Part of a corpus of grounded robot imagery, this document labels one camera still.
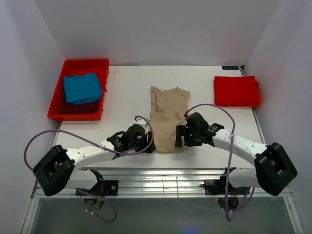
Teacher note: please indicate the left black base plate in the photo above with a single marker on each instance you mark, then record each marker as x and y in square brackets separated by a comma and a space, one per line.
[109, 187]

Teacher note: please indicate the blue label sticker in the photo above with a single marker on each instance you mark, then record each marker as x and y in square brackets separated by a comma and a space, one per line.
[230, 67]

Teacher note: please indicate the red folded t shirt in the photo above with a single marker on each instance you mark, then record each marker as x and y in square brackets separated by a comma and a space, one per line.
[236, 92]

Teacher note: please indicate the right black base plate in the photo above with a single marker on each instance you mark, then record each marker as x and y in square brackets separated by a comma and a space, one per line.
[217, 187]

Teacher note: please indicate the blue folded t shirt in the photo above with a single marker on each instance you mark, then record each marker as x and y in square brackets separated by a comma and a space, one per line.
[82, 89]

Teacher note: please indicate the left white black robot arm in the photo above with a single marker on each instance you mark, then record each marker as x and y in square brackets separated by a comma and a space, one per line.
[63, 168]

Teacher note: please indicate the beige t shirt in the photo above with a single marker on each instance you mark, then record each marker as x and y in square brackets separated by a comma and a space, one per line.
[167, 111]

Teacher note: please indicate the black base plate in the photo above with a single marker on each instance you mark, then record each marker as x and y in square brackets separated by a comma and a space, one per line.
[217, 187]
[109, 187]

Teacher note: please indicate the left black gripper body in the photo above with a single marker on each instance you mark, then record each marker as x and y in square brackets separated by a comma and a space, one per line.
[142, 142]

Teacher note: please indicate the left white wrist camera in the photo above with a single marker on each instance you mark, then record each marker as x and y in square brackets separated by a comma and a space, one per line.
[143, 122]

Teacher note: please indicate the red plastic bin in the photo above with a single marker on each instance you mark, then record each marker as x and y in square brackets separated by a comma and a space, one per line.
[61, 111]

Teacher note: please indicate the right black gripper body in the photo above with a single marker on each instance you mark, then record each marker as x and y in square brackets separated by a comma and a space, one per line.
[191, 138]

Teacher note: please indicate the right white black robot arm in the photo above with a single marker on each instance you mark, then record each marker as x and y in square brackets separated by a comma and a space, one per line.
[272, 170]

